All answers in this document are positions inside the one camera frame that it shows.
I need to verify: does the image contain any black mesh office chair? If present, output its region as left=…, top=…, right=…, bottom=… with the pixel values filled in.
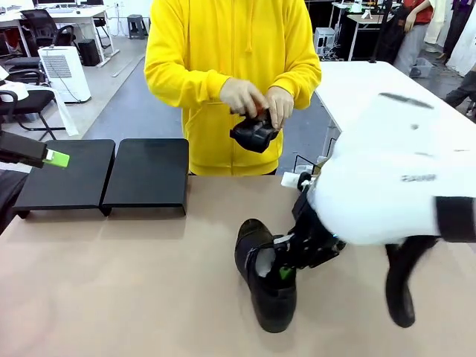
left=20, top=9, right=81, bottom=57

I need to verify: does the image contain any black leather shoe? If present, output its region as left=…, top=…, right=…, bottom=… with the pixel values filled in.
left=229, top=111, right=280, bottom=154
left=234, top=218, right=298, bottom=334

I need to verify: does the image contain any black wire rack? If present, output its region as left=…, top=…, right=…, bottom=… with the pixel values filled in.
left=293, top=151, right=317, bottom=176

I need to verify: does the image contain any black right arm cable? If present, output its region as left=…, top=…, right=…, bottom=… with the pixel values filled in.
left=384, top=237, right=440, bottom=329

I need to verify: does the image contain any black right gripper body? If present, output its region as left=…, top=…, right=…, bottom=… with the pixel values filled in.
left=288, top=173, right=347, bottom=269

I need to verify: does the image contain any white office desk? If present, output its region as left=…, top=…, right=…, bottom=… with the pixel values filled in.
left=0, top=5, right=120, bottom=68

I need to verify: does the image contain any black fabric object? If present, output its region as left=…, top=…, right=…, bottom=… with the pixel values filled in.
left=0, top=169, right=29, bottom=234

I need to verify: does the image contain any black chair with armrests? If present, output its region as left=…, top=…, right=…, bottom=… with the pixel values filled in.
left=0, top=89, right=66, bottom=142

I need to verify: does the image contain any grey plastic stool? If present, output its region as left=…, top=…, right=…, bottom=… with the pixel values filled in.
left=127, top=13, right=149, bottom=40

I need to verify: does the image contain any white folding table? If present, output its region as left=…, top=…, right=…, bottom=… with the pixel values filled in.
left=314, top=61, right=476, bottom=157

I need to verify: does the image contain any black metal shoe stand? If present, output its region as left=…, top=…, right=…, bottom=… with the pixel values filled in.
left=12, top=139, right=116, bottom=219
left=100, top=138, right=190, bottom=217

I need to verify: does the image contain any person's left hand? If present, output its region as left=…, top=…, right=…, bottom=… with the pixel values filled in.
left=266, top=86, right=295, bottom=130

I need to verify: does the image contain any black desk with wooden top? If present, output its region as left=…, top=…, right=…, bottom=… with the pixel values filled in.
left=340, top=10, right=395, bottom=62

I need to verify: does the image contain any person in yellow hoodie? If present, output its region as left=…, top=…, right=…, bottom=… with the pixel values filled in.
left=144, top=0, right=323, bottom=176

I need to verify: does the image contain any mannequin in red shirt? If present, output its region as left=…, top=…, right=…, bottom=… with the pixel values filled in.
left=393, top=0, right=436, bottom=77

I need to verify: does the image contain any white hanging cloth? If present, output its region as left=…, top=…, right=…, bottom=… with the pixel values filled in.
left=51, top=87, right=80, bottom=137

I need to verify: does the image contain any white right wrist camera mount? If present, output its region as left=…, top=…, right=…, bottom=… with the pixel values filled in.
left=281, top=171, right=317, bottom=191

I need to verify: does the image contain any black computer tower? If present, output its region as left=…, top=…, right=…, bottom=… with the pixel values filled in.
left=77, top=38, right=100, bottom=67

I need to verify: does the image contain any black pole stand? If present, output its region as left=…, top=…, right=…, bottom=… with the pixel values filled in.
left=370, top=0, right=391, bottom=65

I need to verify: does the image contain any bystander's dark trouser leg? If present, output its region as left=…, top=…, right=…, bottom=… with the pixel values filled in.
left=444, top=70, right=476, bottom=118

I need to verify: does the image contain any person's right forearm yellow sleeve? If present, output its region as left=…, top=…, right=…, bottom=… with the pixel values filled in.
left=144, top=55, right=234, bottom=109

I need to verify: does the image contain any white computer case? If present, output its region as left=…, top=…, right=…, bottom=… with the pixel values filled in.
left=314, top=26, right=338, bottom=57

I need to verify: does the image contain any person's left forearm yellow sleeve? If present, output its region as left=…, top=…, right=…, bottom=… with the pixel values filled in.
left=284, top=55, right=323, bottom=111

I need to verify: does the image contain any brown cardboard box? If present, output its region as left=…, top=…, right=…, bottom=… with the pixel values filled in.
left=312, top=155, right=332, bottom=176

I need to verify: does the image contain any person's right hand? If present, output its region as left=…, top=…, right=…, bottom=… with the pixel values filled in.
left=219, top=77, right=267, bottom=117

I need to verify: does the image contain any grey storage bin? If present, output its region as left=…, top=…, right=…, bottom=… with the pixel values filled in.
left=408, top=57, right=434, bottom=78

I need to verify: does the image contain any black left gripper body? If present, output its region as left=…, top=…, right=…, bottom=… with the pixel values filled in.
left=0, top=129, right=48, bottom=169

